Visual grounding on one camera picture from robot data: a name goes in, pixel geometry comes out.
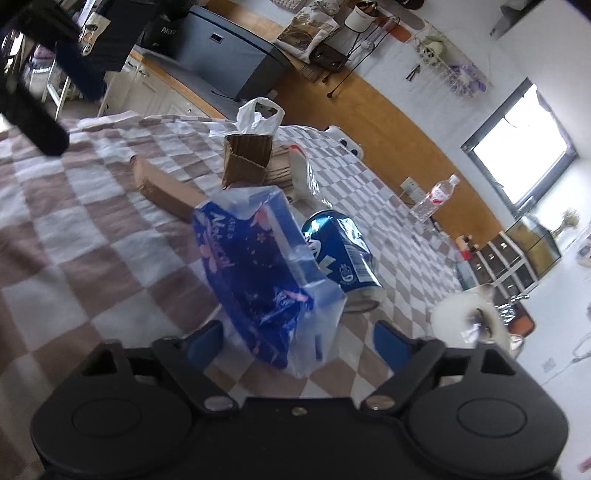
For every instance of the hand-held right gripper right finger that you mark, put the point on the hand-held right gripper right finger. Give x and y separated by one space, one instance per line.
390 344

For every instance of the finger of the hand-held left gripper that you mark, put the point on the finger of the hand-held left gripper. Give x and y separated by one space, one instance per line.
81 69

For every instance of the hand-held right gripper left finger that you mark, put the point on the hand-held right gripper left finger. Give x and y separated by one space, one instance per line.
205 344

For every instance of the blue tissue pack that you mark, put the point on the blue tissue pack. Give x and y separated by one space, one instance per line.
258 272

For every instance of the white plastic bag red print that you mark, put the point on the white plastic bag red print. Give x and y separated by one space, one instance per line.
256 117

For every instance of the clear bag with orange trim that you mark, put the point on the clear bag with orange trim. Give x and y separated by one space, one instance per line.
302 173

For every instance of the white metal stool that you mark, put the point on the white metal stool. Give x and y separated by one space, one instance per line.
57 90

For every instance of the black fabric bag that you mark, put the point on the black fabric bag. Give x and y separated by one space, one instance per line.
122 37

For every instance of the white cabinet row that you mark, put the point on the white cabinet row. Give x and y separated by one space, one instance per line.
157 92

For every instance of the white cat-shaped lamp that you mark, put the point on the white cat-shaped lamp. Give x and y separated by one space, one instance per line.
466 318

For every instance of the black glossy shopping bag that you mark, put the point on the black glossy shopping bag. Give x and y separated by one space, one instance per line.
161 32

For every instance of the blue drink can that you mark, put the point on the blue drink can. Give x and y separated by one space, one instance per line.
344 256

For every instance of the small bottles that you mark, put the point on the small bottles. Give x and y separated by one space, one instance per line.
464 247

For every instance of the orange chair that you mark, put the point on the orange chair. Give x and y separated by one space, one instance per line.
519 321

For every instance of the white drawer unit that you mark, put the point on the white drawer unit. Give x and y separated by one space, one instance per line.
505 267

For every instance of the grey storage box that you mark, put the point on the grey storage box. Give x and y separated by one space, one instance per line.
226 50

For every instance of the flat brown cardboard piece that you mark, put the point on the flat brown cardboard piece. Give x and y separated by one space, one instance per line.
166 189

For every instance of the clear water bottle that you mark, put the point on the clear water bottle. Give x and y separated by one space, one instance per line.
434 198

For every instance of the checkered tablecloth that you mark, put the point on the checkered tablecloth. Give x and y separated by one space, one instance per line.
92 240

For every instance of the glass fish tank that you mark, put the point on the glass fish tank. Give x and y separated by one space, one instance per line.
535 244

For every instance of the open cardboard box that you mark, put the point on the open cardboard box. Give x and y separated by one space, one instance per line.
244 161

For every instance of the corrugated cardboard stack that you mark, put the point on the corrugated cardboard stack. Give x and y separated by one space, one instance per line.
279 168

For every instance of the dried flowers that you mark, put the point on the dried flowers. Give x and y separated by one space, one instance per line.
568 221

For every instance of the printed canvas tote bag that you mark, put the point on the printed canvas tote bag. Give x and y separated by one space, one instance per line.
309 30

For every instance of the dark framed window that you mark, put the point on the dark framed window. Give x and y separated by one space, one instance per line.
521 147

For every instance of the brown satchel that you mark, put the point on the brown satchel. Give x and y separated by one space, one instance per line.
332 57

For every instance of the purple plush toy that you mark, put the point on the purple plush toy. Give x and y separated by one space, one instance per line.
471 78

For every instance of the white bucket bag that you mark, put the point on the white bucket bag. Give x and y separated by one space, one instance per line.
361 17

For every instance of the white wall socket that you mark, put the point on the white wall socket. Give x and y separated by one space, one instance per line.
411 188

